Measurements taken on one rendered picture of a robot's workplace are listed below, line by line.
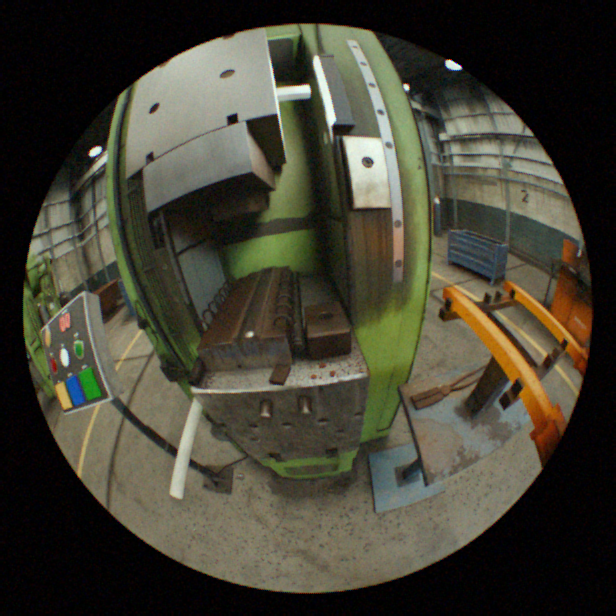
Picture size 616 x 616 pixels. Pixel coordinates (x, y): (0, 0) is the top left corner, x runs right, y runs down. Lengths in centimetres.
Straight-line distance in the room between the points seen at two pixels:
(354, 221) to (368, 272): 13
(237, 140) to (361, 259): 36
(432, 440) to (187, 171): 68
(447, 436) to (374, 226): 51
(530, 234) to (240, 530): 830
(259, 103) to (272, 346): 43
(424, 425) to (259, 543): 107
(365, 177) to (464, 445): 62
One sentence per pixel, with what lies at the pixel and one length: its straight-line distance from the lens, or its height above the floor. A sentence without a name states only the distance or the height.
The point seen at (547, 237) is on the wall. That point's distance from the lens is 755.
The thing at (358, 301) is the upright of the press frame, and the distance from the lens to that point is 52.
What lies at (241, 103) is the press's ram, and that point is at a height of 141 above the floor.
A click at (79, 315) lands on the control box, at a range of 62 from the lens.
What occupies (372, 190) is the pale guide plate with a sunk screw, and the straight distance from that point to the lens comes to 45.
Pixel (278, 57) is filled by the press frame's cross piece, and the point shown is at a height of 183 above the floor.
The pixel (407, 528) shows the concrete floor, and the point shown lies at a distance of 127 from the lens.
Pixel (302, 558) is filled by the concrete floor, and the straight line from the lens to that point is 126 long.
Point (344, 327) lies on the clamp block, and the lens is 39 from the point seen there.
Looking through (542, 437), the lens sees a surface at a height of 102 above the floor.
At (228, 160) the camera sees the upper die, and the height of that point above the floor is 130.
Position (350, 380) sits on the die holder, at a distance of 39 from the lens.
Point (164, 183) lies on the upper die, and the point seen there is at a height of 131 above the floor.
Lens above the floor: 121
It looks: 29 degrees down
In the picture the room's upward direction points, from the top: 9 degrees counter-clockwise
